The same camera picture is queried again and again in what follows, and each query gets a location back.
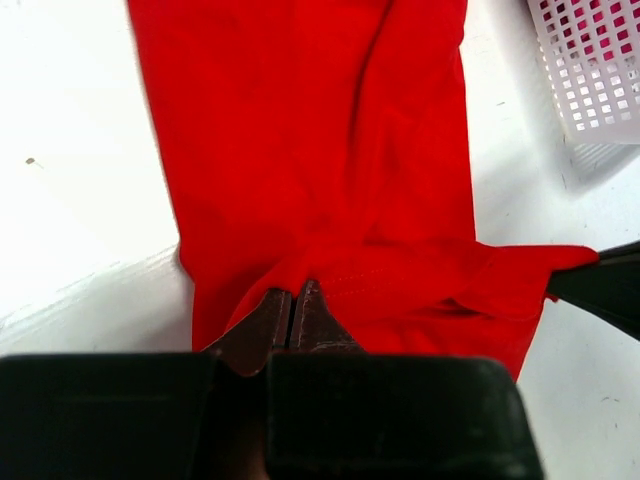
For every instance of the red t shirt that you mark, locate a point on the red t shirt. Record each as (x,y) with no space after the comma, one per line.
(328,140)

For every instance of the white plastic basket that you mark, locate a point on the white plastic basket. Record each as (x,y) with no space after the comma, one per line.
(598,108)

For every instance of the crumpled magenta t shirt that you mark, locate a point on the crumpled magenta t shirt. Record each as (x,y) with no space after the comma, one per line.
(595,31)

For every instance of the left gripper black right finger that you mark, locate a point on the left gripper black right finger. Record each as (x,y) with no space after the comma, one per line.
(314,329)

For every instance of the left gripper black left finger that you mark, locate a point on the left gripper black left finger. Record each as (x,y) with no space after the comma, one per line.
(245,348)

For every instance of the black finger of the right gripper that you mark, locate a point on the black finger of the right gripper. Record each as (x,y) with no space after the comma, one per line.
(608,289)

